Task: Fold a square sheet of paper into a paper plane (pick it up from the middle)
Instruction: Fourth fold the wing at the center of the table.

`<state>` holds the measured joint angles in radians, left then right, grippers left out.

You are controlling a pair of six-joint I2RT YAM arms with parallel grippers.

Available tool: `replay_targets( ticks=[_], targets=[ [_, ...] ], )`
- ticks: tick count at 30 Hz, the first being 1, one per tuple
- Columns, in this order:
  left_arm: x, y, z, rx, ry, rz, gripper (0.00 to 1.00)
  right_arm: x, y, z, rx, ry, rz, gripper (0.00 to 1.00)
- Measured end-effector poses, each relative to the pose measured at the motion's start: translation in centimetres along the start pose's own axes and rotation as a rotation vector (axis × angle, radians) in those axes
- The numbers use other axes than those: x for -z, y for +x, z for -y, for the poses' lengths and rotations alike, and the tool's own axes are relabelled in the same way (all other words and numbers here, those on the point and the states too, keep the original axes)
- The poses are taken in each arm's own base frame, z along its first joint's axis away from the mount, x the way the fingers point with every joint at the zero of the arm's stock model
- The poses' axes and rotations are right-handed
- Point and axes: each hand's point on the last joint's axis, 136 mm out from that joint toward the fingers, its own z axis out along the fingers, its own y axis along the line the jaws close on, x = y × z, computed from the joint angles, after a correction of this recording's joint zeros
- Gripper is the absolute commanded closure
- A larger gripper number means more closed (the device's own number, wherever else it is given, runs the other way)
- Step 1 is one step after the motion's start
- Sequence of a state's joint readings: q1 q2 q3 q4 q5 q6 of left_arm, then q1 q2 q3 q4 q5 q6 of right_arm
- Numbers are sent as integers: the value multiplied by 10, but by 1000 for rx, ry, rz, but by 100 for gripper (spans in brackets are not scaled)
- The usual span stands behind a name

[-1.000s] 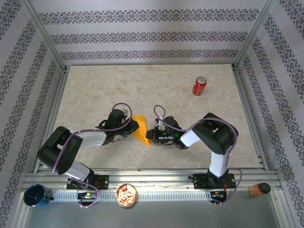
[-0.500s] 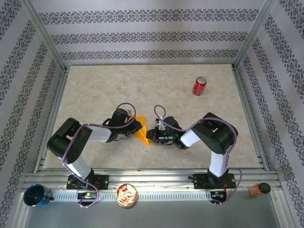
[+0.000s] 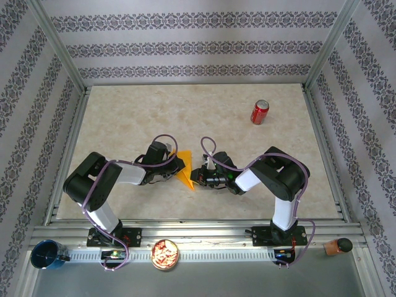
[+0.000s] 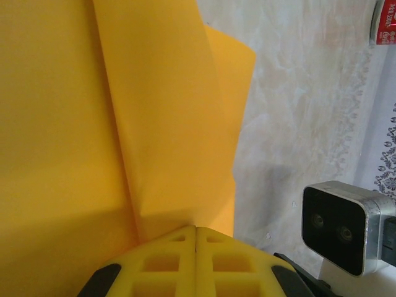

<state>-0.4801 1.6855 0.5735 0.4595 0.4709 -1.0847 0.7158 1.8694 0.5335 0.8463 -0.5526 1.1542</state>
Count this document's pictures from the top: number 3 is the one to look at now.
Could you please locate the aluminium side rail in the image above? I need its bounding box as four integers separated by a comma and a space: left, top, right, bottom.
300, 82, 353, 223
43, 85, 92, 225

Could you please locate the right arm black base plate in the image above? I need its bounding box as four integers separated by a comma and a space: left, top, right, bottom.
252, 225, 307, 248

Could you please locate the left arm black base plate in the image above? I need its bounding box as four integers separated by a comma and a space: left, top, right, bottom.
86, 227, 143, 248

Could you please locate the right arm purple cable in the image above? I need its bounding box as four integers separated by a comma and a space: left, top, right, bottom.
200, 136, 317, 269

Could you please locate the small controller board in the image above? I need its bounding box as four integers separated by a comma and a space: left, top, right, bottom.
101, 250, 127, 260
274, 249, 296, 260

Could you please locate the blue mug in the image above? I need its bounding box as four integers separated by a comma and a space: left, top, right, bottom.
30, 239, 71, 272

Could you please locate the grey metal shelf panel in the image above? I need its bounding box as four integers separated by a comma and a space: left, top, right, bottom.
30, 259, 366, 297

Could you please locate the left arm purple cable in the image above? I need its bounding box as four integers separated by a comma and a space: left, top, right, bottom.
82, 133, 179, 273

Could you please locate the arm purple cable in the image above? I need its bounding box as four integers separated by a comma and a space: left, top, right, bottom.
200, 136, 317, 269
82, 133, 179, 273

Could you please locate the white slotted cable duct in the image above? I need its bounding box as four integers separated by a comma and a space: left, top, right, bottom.
66, 248, 277, 262

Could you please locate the brown jar with black lid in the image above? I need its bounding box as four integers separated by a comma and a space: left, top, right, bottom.
323, 237, 353, 257

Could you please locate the round bowl of red food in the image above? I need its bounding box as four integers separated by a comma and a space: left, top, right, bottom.
150, 238, 180, 272

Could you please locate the aluminium rail under arm bases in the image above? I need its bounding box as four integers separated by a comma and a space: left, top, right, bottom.
30, 220, 368, 248

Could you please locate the red soda can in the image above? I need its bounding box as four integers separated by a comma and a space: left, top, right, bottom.
250, 98, 270, 126

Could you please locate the aluminium frame post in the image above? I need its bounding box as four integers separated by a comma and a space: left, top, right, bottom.
304, 0, 363, 91
26, 0, 90, 93

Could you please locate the orange cloth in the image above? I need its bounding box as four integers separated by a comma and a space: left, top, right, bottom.
168, 149, 196, 191

